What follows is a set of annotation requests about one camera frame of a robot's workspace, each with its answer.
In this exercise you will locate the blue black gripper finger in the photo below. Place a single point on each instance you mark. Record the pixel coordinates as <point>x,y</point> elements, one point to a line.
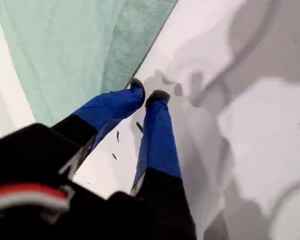
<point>158,140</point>
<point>110,107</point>

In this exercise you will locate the pale green T-shirt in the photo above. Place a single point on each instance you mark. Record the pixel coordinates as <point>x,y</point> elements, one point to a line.
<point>65,50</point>

